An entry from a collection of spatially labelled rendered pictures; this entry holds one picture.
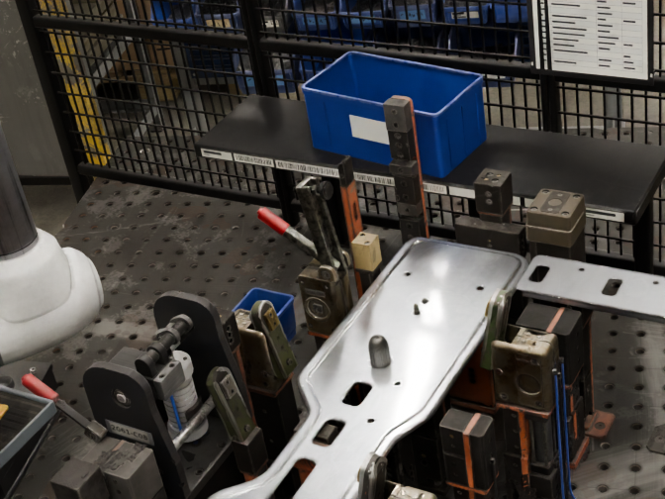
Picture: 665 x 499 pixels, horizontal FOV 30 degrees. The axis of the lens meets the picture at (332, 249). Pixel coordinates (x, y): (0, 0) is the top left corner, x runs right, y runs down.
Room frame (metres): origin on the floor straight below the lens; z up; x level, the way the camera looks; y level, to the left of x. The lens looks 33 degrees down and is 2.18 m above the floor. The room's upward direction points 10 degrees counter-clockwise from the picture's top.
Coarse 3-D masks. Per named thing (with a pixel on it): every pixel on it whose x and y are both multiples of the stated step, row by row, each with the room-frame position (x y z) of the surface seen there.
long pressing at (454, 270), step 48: (432, 240) 1.76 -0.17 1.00; (384, 288) 1.64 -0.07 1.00; (432, 288) 1.62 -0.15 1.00; (336, 336) 1.53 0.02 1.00; (384, 336) 1.52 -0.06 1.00; (432, 336) 1.50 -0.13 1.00; (480, 336) 1.48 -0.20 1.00; (336, 384) 1.42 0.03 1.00; (384, 384) 1.40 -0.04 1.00; (432, 384) 1.38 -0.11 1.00; (384, 432) 1.30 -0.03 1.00; (336, 480) 1.22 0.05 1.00
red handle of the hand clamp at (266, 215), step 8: (264, 208) 1.71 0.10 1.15; (264, 216) 1.70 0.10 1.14; (272, 216) 1.70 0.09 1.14; (272, 224) 1.69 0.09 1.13; (280, 224) 1.69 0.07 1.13; (288, 224) 1.69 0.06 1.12; (280, 232) 1.68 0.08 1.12; (288, 232) 1.68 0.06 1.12; (296, 232) 1.68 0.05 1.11; (296, 240) 1.67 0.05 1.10; (304, 240) 1.67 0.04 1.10; (304, 248) 1.66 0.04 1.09; (312, 248) 1.66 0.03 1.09; (336, 264) 1.64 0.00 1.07
